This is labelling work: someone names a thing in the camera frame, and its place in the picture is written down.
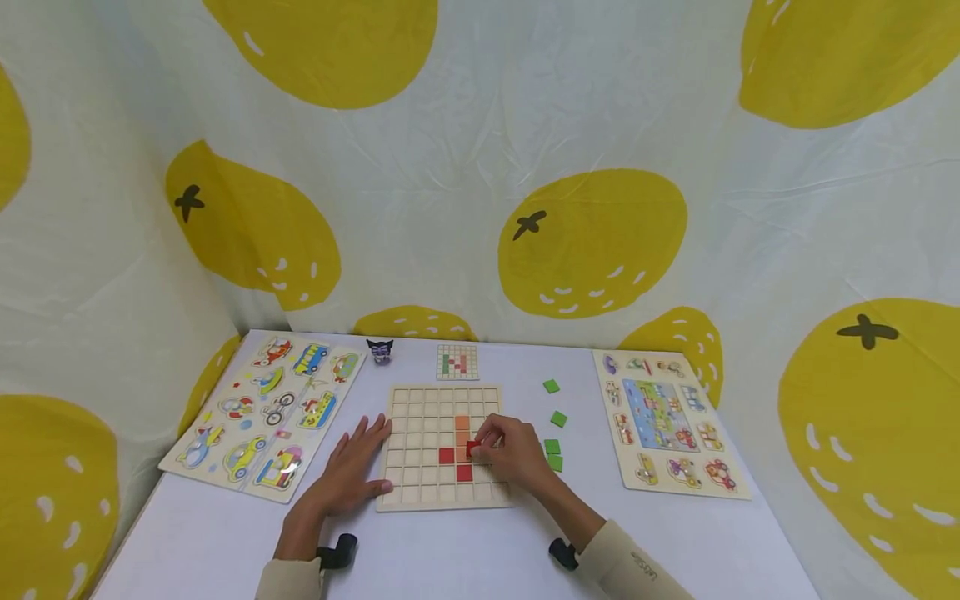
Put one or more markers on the person's right hand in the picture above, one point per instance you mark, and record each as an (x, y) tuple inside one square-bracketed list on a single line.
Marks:
[(519, 454)]

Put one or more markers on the person's left hand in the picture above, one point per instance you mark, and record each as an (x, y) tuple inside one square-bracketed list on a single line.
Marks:
[(341, 482)]

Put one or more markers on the person's right thumb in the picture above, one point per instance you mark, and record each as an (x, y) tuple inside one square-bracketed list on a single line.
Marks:
[(486, 455)]

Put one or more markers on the person's left middle finger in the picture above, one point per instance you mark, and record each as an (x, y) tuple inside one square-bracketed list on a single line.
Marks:
[(373, 427)]

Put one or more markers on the person's left little finger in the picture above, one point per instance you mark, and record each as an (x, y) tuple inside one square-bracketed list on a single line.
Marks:
[(340, 445)]

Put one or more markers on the person's left thumb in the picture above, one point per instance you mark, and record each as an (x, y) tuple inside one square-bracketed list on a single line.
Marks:
[(376, 487)]

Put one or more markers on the person's right fingers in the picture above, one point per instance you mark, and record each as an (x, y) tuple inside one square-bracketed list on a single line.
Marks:
[(491, 427)]

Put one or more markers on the person's left index finger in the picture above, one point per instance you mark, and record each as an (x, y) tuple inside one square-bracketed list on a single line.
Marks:
[(381, 435)]

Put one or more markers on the person's left ring finger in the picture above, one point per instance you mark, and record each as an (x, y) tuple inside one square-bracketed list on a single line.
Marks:
[(358, 428)]

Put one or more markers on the red square tile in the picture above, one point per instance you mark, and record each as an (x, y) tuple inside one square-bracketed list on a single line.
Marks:
[(465, 473), (447, 456), (471, 450)]

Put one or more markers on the wooden grid board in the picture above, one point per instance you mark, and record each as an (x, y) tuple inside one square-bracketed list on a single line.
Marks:
[(420, 492)]

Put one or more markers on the person's right forearm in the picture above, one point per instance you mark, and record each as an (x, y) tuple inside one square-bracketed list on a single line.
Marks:
[(600, 542)]

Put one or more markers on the person's left forearm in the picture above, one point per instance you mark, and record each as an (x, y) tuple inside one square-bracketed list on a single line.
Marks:
[(302, 529)]

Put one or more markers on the yellow-red ship puzzle piece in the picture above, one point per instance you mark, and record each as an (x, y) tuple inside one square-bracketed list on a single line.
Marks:
[(317, 411)]

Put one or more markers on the colourful train puzzle piece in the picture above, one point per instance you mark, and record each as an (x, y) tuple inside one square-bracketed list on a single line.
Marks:
[(280, 468)]

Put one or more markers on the green square tile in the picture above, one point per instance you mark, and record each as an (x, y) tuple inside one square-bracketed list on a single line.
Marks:
[(551, 386), (552, 447), (556, 463), (559, 419)]

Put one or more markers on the black bicycle puzzle piece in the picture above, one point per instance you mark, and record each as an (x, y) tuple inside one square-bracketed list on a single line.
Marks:
[(278, 409)]

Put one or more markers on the small grid pattern card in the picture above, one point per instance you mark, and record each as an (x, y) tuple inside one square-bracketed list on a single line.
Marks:
[(443, 373)]

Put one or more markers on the black wrist band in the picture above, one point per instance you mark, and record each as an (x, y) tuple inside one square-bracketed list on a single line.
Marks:
[(341, 552), (563, 554)]

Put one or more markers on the small black-eared figurine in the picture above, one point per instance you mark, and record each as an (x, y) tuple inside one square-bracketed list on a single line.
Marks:
[(381, 353)]

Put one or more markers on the blue bus puzzle piece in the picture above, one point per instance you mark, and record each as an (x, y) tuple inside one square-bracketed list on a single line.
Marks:
[(309, 361)]

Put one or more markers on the green-yellow UFO puzzle piece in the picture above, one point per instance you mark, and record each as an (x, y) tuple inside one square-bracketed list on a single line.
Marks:
[(268, 381)]

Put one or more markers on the yellow car puzzle piece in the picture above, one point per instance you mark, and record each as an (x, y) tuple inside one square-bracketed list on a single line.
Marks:
[(243, 459)]

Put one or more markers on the red-white rocket puzzle piece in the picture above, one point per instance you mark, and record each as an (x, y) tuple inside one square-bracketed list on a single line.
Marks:
[(237, 407)]

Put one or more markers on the red helicopter puzzle piece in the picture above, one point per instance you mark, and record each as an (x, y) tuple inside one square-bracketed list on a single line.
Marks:
[(276, 351)]

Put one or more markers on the wooden vehicle puzzle board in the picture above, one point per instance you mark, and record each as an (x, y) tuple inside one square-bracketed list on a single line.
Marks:
[(225, 471)]

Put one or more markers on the blue-yellow airplane puzzle piece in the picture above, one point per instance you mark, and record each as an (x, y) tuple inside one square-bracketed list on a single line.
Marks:
[(198, 449)]

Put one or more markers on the wooden puzzle board, blue picture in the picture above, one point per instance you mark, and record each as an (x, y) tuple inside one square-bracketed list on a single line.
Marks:
[(630, 479)]

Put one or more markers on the blue scene picture puzzle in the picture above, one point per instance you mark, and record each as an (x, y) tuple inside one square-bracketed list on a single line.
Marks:
[(660, 414)]

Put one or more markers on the small vehicle puzzle pieces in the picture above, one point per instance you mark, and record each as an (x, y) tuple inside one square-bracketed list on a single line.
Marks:
[(683, 472)]

